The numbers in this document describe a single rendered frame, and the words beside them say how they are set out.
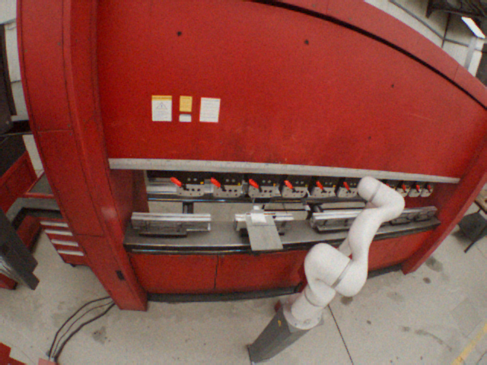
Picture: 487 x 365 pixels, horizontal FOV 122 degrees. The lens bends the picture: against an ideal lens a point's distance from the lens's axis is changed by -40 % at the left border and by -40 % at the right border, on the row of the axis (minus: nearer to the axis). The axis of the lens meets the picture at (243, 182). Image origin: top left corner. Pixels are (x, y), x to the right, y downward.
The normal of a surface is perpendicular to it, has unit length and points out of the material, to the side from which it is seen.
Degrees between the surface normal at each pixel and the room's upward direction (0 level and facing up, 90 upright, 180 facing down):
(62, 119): 90
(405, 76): 90
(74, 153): 90
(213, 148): 90
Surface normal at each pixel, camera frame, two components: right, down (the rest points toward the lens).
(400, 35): 0.15, 0.59
